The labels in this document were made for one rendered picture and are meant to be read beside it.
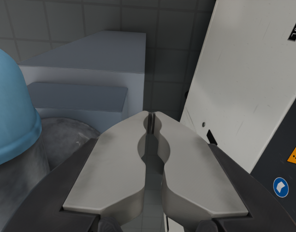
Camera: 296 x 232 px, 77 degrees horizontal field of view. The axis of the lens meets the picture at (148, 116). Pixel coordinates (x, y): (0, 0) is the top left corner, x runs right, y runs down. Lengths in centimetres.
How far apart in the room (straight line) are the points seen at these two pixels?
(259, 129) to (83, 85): 43
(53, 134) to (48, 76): 15
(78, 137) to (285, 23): 52
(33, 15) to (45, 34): 10
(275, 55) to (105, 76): 41
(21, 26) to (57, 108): 106
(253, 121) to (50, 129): 48
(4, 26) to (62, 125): 114
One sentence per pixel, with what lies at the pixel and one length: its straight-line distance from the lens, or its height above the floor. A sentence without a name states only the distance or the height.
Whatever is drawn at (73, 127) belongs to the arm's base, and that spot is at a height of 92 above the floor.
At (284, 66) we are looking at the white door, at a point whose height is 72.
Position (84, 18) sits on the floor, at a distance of 119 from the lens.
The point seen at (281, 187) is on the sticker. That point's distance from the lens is 49.
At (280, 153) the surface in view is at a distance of 49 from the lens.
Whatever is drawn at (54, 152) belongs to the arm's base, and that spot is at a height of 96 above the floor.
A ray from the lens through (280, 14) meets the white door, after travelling 61.
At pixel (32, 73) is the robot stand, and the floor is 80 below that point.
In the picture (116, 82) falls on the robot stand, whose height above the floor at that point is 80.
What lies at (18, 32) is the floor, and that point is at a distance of 135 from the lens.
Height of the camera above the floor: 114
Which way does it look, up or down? 61 degrees down
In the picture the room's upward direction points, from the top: 179 degrees clockwise
